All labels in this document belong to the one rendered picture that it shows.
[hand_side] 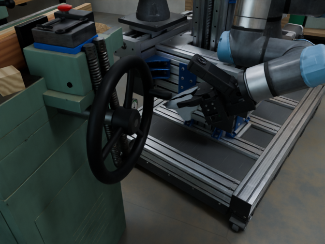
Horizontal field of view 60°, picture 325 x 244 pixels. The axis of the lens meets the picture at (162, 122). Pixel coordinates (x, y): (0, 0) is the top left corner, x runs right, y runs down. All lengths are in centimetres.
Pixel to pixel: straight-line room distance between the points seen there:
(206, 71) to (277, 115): 126
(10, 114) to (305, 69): 56
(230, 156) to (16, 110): 108
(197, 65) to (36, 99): 35
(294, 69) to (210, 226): 100
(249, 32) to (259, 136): 101
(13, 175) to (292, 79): 59
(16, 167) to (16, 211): 11
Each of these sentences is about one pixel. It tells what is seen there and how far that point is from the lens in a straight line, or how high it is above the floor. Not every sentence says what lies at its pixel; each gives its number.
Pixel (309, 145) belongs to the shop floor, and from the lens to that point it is 203.
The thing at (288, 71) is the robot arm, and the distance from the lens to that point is 59.
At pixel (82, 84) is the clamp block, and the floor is 90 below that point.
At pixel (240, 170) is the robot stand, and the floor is 21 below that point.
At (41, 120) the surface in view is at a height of 81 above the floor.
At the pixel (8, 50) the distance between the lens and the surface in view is 69.
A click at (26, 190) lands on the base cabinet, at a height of 69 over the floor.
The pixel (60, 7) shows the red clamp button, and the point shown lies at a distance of 69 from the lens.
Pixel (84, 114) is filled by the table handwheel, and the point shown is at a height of 82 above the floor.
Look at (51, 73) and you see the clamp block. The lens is 65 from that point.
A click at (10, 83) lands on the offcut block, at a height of 92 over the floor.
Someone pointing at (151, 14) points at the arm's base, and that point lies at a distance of 127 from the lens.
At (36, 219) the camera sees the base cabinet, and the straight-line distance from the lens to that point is 78.
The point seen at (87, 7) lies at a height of 93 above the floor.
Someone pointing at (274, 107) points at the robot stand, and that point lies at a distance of 191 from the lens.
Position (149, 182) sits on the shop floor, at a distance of 159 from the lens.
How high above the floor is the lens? 118
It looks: 36 degrees down
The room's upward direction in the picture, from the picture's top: straight up
